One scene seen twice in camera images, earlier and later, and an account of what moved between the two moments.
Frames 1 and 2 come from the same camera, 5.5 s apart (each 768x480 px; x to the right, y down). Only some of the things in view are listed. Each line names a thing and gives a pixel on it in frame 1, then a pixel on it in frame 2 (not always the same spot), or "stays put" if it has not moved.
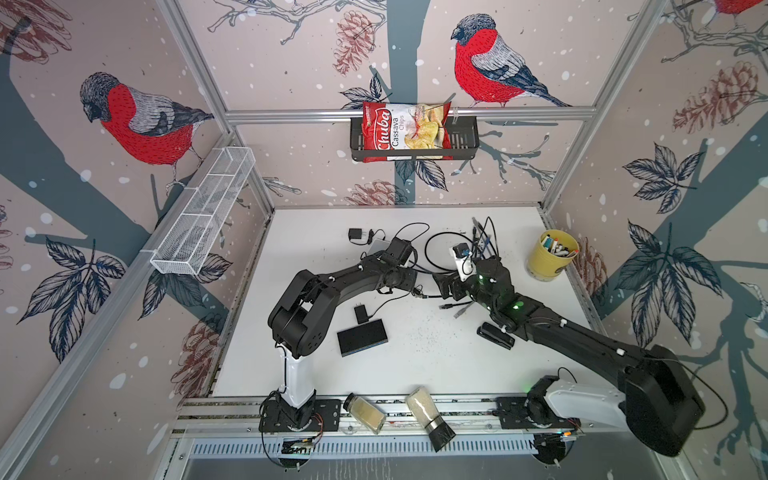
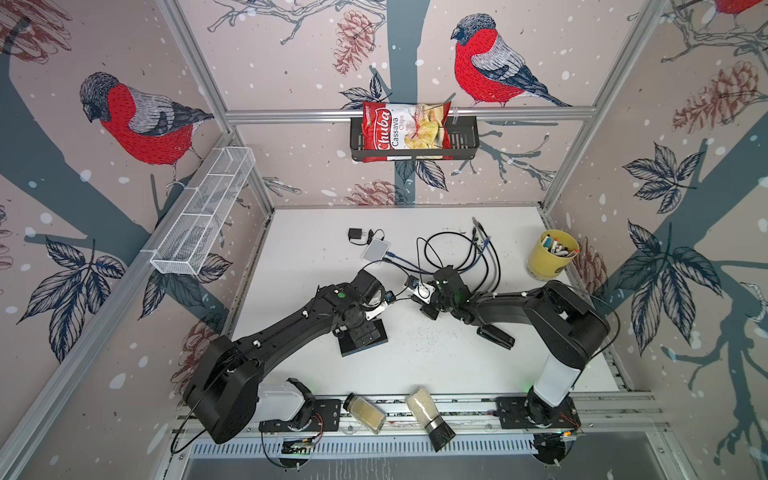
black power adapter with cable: [356, 233] stays put
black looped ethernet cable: [434, 235] stays put
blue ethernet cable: [479, 252] -> [392, 255]
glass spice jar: [373, 417] stays put
